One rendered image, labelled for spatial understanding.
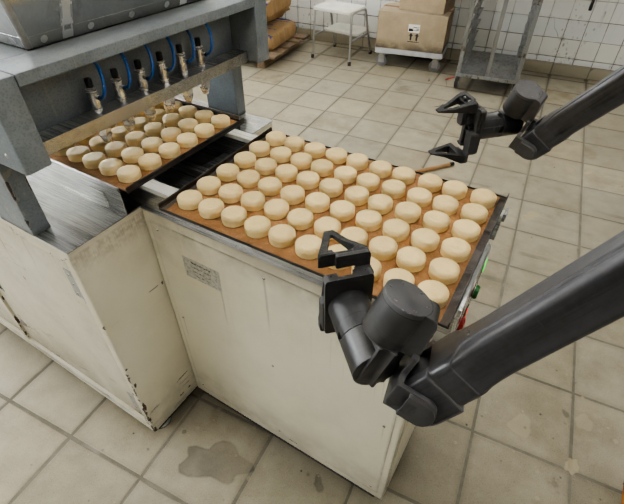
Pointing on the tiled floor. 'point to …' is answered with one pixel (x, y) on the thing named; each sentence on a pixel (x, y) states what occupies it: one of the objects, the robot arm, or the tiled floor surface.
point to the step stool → (342, 23)
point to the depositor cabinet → (92, 292)
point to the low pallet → (283, 49)
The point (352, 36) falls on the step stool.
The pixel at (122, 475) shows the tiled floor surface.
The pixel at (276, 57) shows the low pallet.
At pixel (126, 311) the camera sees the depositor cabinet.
